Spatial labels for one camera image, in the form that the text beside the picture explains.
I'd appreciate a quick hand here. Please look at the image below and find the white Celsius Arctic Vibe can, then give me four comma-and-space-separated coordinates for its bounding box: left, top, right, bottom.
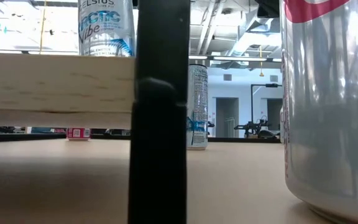
186, 63, 209, 151
77, 0, 136, 57

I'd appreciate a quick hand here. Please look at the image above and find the silver Diet Coke can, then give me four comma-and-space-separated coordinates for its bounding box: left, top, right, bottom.
279, 0, 358, 224
278, 105, 286, 144

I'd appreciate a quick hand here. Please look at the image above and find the red Coca-Cola can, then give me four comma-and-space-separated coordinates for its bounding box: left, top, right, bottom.
66, 127, 91, 142

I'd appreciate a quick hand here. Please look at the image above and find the light wooden shelf board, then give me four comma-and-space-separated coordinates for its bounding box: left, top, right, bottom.
0, 52, 136, 130

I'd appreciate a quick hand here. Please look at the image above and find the black metal stand frame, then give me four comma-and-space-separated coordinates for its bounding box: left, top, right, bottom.
249, 82, 283, 124

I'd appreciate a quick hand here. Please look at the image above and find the yellow hanging cord pendant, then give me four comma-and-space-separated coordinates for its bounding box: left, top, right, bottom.
259, 45, 265, 78

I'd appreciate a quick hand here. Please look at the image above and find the yellow hanging power cable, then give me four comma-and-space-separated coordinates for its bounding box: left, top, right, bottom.
39, 0, 48, 54

